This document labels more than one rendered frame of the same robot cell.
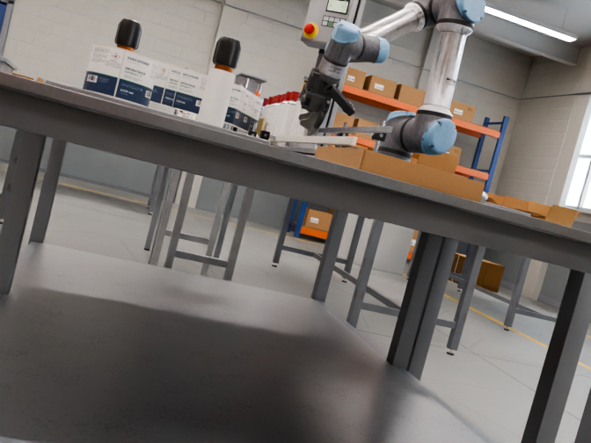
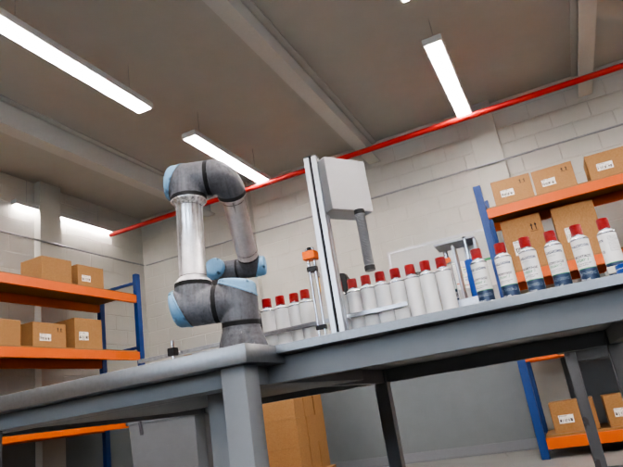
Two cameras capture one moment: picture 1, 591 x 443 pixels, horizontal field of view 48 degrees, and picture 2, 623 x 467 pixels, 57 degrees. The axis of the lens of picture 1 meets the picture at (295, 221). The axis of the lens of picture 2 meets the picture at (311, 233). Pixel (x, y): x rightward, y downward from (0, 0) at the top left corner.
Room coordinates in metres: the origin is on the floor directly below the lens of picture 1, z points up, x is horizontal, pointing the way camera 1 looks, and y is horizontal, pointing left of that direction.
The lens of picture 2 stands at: (3.49, -1.48, 0.67)
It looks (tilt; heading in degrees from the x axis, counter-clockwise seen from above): 17 degrees up; 127
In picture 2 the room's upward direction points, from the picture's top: 9 degrees counter-clockwise
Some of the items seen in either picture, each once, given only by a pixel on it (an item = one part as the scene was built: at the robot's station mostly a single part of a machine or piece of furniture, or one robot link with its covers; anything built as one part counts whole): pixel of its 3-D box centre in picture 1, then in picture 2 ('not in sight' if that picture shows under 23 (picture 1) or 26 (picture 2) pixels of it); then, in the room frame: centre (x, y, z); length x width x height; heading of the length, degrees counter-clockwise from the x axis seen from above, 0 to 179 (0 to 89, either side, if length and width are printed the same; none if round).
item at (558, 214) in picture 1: (543, 223); not in sight; (6.06, -2.20, 0.97); 0.44 x 0.42 x 0.37; 102
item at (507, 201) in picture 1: (499, 214); not in sight; (6.64, -1.96, 0.97); 0.43 x 0.39 x 0.37; 103
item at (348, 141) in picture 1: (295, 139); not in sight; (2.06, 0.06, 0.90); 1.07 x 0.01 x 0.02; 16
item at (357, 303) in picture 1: (359, 251); not in sight; (4.86, -0.51, 0.39); 2.20 x 0.80 x 0.78; 15
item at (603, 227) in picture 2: not in sight; (611, 251); (3.18, 0.35, 0.98); 0.05 x 0.05 x 0.20
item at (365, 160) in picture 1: (392, 172); not in sight; (1.40, -0.17, 0.85); 0.30 x 0.26 x 0.04; 16
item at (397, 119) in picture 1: (402, 133); (236, 299); (2.25, -0.27, 1.03); 0.13 x 0.12 x 0.14; 35
